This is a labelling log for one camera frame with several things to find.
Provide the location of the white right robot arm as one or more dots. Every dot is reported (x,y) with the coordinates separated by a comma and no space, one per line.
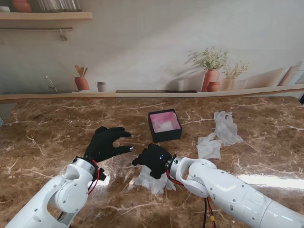
(225,190)

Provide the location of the dark object at table edge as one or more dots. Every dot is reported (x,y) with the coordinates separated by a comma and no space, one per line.
(302,98)

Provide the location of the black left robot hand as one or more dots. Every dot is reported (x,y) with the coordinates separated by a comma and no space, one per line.
(102,145)

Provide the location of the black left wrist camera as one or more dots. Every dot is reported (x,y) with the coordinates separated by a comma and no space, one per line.
(101,173)

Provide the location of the black box pink inside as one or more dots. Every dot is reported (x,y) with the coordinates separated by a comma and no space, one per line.
(166,136)

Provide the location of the translucent white disposable glove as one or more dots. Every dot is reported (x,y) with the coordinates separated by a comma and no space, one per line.
(161,184)
(228,126)
(143,179)
(156,122)
(166,126)
(210,148)

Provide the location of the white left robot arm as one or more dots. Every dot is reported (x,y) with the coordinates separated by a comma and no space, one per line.
(57,194)

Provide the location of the printed kitchen scene backdrop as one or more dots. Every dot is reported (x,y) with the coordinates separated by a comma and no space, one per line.
(147,47)

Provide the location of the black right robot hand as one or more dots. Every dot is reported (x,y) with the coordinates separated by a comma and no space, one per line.
(154,159)

